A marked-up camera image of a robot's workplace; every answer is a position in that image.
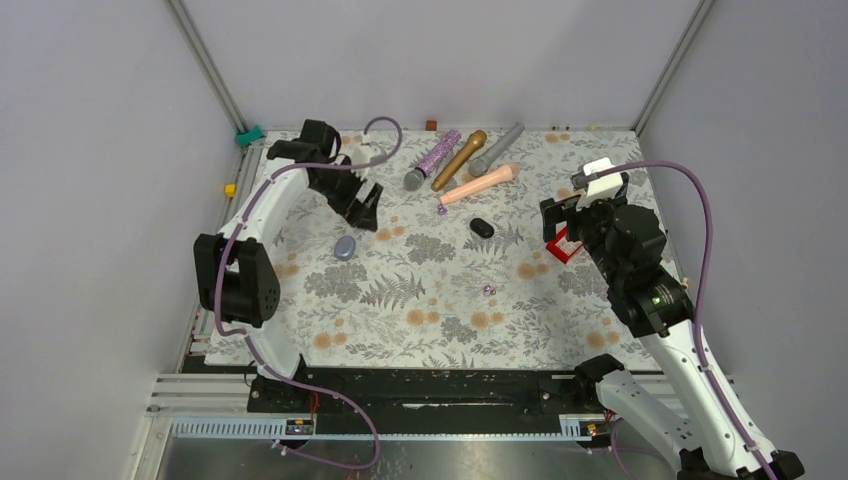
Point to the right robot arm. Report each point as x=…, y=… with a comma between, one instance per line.
x=714, y=438

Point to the blue-grey earbud case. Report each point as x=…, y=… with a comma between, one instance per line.
x=345, y=248

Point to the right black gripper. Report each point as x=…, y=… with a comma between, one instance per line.
x=560, y=211

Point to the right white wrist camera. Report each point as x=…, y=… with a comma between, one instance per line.
x=593, y=184

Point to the grey microphone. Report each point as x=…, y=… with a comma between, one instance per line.
x=481, y=164

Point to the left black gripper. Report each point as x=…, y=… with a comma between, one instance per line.
x=362, y=214

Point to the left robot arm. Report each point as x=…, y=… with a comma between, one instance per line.
x=236, y=280

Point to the teal corner clamp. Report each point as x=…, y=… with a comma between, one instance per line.
x=247, y=138

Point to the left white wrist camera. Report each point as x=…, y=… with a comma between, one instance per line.
x=361, y=157

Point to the red plastic box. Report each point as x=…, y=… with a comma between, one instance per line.
x=562, y=248

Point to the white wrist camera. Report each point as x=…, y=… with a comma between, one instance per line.
x=593, y=184
x=361, y=157

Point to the pink microphone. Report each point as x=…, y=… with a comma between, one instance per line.
x=503, y=174

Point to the purple glitter microphone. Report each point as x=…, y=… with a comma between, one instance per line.
x=415, y=178

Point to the floral patterned table mat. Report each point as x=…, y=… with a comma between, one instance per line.
x=412, y=295

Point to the black earbud charging case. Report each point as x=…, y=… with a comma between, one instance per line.
x=481, y=228

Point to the gold microphone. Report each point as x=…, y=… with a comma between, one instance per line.
x=472, y=144

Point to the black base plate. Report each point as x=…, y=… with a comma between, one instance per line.
x=430, y=402

